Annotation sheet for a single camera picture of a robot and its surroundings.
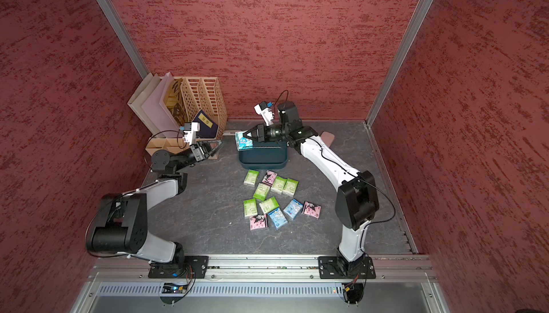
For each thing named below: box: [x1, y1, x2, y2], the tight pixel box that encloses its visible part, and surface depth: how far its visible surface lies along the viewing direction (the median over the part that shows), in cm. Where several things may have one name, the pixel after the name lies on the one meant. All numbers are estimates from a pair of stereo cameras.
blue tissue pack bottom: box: [268, 207, 289, 231], surface depth 85 cm
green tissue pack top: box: [243, 168, 260, 186], surface depth 97 cm
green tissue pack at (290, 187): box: [281, 177, 299, 198], surface depth 94 cm
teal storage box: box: [238, 141, 289, 170], surface depth 102 cm
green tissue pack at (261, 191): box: [253, 182, 271, 201], surface depth 93 cm
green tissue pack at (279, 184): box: [270, 175, 288, 195], surface depth 94 cm
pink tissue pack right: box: [301, 200, 322, 220], surface depth 87 cm
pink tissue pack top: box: [261, 170, 279, 187], surface depth 97 cm
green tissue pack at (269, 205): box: [258, 196, 280, 215], surface depth 89 cm
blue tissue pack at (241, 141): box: [234, 131, 254, 151], surface depth 77 cm
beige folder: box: [127, 72, 177, 138], surface depth 94 cm
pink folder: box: [140, 72, 184, 138], surface depth 94 cm
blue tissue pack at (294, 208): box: [283, 198, 304, 221], surface depth 88 cm
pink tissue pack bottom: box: [249, 213, 269, 231], surface depth 84 cm
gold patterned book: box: [162, 77, 187, 127], surface depth 102 cm
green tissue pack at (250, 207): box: [243, 197, 259, 217], surface depth 87 cm
